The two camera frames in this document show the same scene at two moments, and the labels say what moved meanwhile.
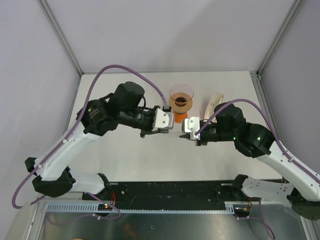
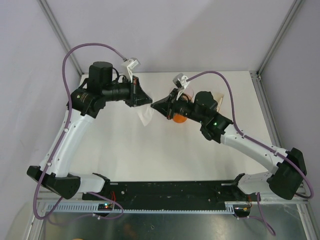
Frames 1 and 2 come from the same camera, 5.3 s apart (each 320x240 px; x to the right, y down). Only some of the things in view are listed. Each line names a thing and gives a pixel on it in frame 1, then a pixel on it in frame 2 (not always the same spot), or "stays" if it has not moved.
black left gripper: [148, 132] to [138, 96]
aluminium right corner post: [296, 6] stays
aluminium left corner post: [60, 34] stays
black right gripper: [200, 142] to [170, 101]
